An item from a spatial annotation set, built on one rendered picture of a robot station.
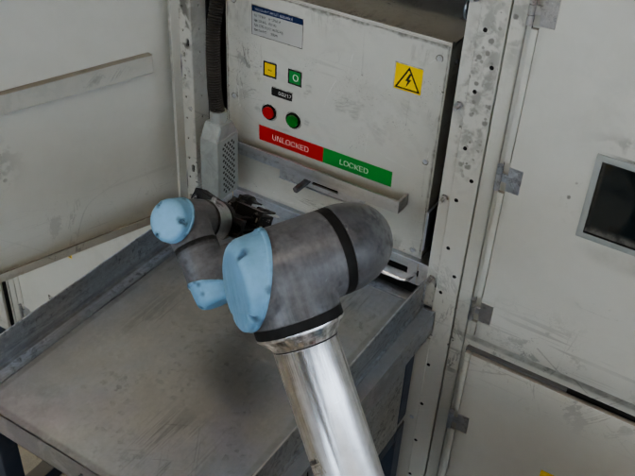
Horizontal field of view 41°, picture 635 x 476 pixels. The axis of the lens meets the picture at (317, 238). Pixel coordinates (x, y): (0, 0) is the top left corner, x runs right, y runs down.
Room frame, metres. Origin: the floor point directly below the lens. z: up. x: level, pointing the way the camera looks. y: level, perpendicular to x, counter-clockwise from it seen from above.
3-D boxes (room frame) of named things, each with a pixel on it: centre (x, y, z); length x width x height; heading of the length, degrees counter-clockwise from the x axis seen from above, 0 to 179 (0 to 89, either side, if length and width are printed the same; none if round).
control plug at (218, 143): (1.56, 0.22, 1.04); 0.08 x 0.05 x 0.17; 150
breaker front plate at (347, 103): (1.51, 0.00, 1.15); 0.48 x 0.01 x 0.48; 60
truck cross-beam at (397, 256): (1.53, -0.01, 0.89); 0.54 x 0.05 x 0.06; 60
